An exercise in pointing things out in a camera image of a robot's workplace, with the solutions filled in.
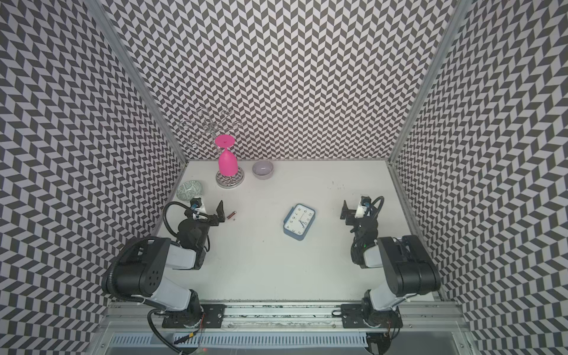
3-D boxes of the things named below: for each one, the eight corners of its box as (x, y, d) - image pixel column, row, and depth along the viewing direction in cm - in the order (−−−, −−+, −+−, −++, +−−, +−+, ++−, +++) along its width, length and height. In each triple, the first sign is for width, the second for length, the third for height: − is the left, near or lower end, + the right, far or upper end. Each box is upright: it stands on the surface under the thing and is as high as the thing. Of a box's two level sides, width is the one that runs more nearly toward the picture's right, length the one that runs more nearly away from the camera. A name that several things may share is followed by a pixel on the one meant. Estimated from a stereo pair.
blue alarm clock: (279, 231, 93) (279, 228, 91) (294, 204, 102) (294, 201, 100) (303, 242, 90) (304, 239, 88) (317, 213, 99) (317, 210, 97)
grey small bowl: (251, 176, 113) (249, 169, 109) (259, 165, 118) (258, 158, 114) (269, 182, 111) (268, 175, 106) (276, 171, 116) (275, 163, 111)
